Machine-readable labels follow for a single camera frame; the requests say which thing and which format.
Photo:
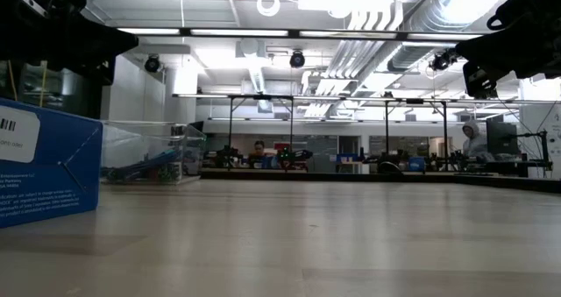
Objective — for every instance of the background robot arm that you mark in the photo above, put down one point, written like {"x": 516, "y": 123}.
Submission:
{"x": 293, "y": 157}
{"x": 230, "y": 157}

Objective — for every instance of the black background rig frame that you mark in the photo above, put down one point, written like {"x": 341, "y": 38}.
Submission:
{"x": 230, "y": 130}
{"x": 444, "y": 130}

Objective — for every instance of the person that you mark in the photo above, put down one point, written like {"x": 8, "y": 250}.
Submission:
{"x": 259, "y": 154}
{"x": 475, "y": 143}

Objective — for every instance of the black aluminium rig frame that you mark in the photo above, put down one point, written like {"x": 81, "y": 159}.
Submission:
{"x": 438, "y": 178}

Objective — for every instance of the clear plastic container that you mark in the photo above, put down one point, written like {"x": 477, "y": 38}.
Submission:
{"x": 193, "y": 143}

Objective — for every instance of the long overhead light bar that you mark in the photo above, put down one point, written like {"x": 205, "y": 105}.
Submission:
{"x": 245, "y": 33}

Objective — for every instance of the black ceiling camera cluster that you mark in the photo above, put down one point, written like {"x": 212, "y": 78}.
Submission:
{"x": 442, "y": 60}

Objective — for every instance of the blue storage bin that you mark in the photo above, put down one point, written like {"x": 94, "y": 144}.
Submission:
{"x": 416, "y": 164}

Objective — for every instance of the blue controller retail box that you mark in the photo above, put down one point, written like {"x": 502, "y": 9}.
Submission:
{"x": 52, "y": 187}

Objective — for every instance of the silver ventilation duct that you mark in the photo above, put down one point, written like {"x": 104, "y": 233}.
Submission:
{"x": 407, "y": 56}

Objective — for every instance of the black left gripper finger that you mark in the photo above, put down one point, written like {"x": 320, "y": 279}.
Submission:
{"x": 109, "y": 51}
{"x": 109, "y": 37}

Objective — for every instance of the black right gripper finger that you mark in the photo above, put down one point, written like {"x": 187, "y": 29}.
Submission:
{"x": 491, "y": 42}
{"x": 491, "y": 58}

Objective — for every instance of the black computer monitor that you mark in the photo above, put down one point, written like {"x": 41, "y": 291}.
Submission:
{"x": 504, "y": 137}

